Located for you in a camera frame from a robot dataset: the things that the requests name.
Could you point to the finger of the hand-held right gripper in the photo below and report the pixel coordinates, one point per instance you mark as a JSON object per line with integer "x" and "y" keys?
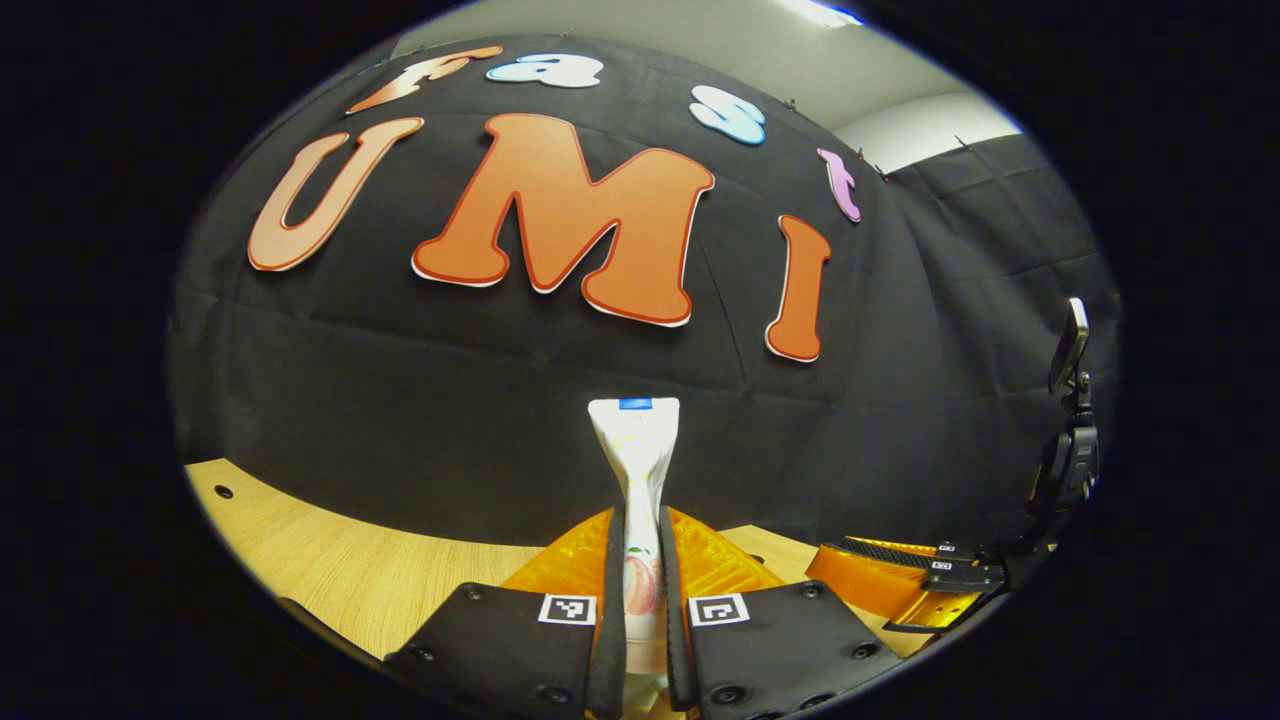
{"x": 890, "y": 552}
{"x": 865, "y": 585}

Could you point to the ceiling light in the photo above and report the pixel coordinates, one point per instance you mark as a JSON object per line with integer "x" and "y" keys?
{"x": 825, "y": 12}

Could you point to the black backdrop cloth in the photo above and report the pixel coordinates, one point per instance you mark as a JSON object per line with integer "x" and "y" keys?
{"x": 500, "y": 400}

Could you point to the white toothpaste tube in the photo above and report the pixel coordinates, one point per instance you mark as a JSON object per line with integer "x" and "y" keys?
{"x": 635, "y": 460}

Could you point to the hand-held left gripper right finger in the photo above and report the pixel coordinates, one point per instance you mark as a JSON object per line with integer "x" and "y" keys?
{"x": 672, "y": 620}

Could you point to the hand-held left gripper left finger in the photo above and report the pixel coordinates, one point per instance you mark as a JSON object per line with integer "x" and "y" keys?
{"x": 608, "y": 620}

